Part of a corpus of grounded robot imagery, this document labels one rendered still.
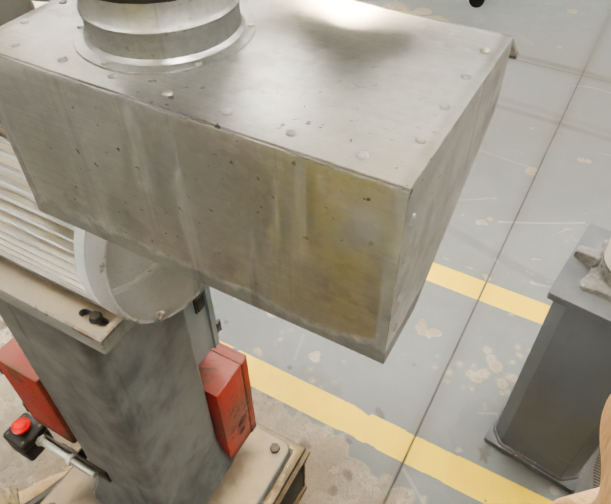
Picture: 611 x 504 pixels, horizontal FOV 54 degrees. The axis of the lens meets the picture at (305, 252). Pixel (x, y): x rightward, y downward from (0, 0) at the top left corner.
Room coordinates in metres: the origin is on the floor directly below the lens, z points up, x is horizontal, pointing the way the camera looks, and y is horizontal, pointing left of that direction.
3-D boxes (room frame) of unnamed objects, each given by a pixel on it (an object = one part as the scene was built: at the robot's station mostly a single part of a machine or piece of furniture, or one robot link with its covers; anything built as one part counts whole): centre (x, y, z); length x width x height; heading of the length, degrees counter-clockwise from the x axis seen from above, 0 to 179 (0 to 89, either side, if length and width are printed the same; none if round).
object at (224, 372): (0.75, 0.26, 0.49); 0.25 x 0.12 x 0.37; 60
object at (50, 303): (0.61, 0.34, 1.11); 0.36 x 0.24 x 0.04; 60
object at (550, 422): (0.86, -0.73, 0.35); 0.28 x 0.28 x 0.70; 52
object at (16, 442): (0.59, 0.55, 0.46); 0.25 x 0.07 x 0.08; 60
